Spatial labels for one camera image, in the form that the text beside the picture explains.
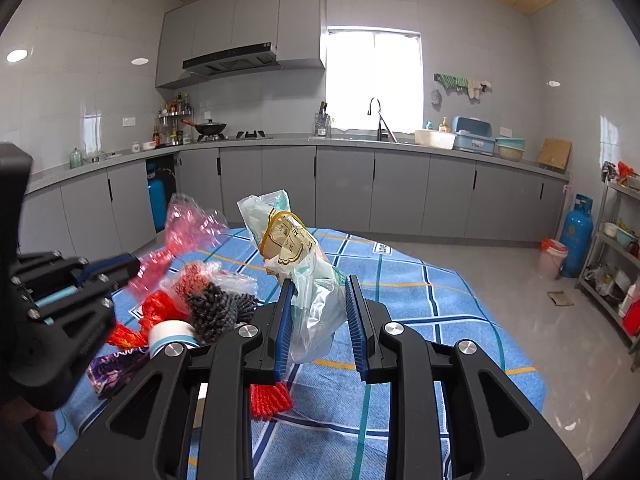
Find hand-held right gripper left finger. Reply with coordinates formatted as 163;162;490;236
52;278;296;480

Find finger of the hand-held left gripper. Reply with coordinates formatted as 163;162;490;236
11;250;142;307
11;296;117;412

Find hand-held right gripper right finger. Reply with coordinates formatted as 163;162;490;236
345;274;584;480

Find red plastic bag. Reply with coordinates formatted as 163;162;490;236
105;289;191;352

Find red net piece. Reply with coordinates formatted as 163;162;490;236
249;381;293;420

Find grey chenille cloth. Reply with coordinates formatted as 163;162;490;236
186;281;261;346

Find pink transparent plastic bag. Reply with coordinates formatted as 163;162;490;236
127;192;231;302

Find white paper cup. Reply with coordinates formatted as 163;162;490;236
150;319;201;361

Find purple wrapper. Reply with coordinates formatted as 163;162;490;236
86;347;151;399

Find blue plaid tablecloth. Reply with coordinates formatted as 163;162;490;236
42;227;548;480

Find clear bag with red mesh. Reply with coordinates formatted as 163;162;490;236
172;260;258;307

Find blue cylinder under counter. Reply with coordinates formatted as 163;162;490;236
147;170;169;234

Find grey lower cabinets with counter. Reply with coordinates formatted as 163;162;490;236
20;135;571;281

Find spice rack with bottles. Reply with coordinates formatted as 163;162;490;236
152;92;194;147

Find black wok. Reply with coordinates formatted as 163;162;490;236
181;118;228;142

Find white plastic basin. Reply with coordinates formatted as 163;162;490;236
414;129;457;150

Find red and white bucket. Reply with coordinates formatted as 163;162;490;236
537;239;570;279

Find knife holder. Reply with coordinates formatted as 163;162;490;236
314;101;332;138

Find black kitchen faucet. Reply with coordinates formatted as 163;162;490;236
368;97;399;143

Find blue dish box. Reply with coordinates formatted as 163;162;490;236
451;116;496;155

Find black range hood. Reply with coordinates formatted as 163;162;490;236
182;42;279;77

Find large blue gas cylinder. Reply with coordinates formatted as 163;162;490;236
559;194;595;279

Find stacked green basins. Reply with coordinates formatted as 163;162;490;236
495;136;526;162

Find bright window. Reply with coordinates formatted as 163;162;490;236
325;27;424;133

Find metal storage rack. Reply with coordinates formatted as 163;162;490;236
575;160;640;349

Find wooden cutting board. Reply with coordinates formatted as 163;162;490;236
537;138;573;171

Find hanging cloths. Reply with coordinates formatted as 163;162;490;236
434;73;493;101

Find grey upper cabinets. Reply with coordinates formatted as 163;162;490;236
155;0;329;89

